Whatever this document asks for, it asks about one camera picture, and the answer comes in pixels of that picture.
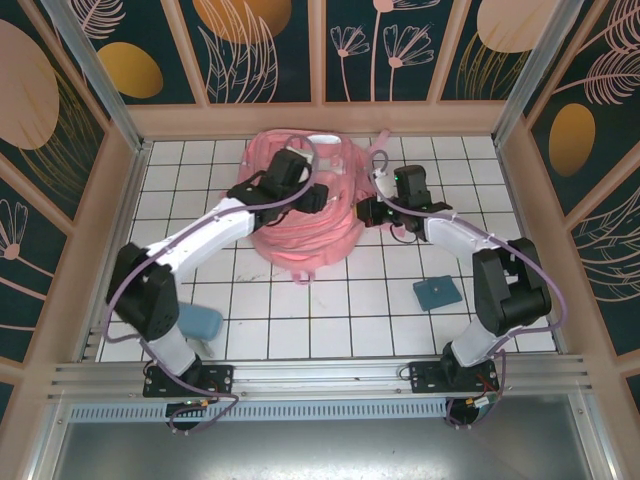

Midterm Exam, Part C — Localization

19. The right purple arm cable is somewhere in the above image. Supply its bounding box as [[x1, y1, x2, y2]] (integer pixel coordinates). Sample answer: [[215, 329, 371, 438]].
[[369, 148, 569, 431]]

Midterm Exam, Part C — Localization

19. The blue pencil case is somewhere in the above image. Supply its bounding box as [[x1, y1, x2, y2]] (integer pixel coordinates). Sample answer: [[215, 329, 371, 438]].
[[177, 303, 225, 359]]

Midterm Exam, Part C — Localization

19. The pink student backpack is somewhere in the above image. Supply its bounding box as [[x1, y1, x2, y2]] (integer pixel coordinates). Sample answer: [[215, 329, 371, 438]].
[[234, 128, 396, 286]]

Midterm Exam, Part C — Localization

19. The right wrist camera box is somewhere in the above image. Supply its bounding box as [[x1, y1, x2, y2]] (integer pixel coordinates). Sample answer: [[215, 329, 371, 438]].
[[369, 167, 396, 199]]

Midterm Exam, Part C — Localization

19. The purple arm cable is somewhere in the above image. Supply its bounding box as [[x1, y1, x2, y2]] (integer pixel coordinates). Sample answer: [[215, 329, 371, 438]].
[[369, 148, 569, 431], [104, 137, 319, 435]]

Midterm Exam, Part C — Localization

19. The aluminium corner post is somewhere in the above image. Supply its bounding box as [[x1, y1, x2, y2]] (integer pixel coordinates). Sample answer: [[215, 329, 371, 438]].
[[491, 0, 584, 146], [42, 0, 153, 153]]

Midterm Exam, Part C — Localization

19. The slotted grey cable duct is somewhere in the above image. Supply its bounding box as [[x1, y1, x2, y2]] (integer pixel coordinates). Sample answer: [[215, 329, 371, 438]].
[[67, 401, 451, 422]]

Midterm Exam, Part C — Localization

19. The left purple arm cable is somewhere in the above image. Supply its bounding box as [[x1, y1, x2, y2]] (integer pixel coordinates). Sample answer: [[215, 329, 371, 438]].
[[104, 137, 319, 435]]

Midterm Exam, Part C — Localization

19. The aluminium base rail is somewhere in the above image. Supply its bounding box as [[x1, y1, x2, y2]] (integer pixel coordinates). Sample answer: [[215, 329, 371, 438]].
[[47, 353, 596, 407]]

